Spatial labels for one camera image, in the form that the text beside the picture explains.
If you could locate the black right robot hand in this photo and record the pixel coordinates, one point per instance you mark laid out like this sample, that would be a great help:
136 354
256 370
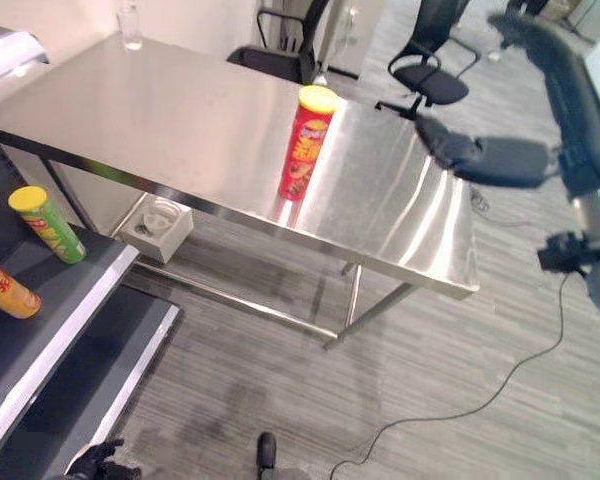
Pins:
510 162

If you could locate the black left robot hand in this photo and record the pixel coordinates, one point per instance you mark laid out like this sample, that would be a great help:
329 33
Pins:
100 462

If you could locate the black mesh office chair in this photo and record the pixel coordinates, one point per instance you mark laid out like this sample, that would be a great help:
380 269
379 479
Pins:
432 80

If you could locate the black shelf white edges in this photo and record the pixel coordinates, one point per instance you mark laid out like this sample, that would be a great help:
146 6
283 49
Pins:
50 310

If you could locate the white cabinet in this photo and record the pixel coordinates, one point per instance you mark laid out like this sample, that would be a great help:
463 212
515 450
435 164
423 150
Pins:
350 35

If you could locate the red chips can yellow lid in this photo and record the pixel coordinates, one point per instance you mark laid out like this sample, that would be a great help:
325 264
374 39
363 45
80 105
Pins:
305 145

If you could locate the white box with cups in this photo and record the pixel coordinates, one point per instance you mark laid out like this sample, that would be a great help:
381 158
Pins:
155 230

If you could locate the green chips can yellow lid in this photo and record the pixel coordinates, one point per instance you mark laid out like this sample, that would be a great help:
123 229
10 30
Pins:
50 225

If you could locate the black cantilever chair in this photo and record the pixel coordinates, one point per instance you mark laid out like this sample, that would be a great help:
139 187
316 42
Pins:
280 55

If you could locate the stainless steel table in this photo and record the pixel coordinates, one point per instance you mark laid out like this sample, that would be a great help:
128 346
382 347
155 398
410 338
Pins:
190 130

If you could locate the clear plastic bottle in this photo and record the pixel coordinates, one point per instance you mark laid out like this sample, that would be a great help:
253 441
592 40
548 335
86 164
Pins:
130 27

